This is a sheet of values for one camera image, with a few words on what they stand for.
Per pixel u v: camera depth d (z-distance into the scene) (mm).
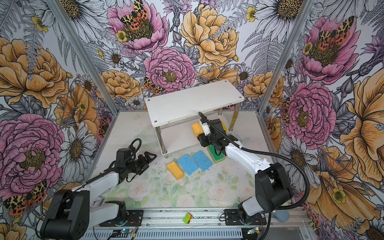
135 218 735
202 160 937
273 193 432
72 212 416
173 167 893
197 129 874
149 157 814
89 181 516
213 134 684
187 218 727
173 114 724
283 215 738
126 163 691
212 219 757
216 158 922
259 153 484
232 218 736
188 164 917
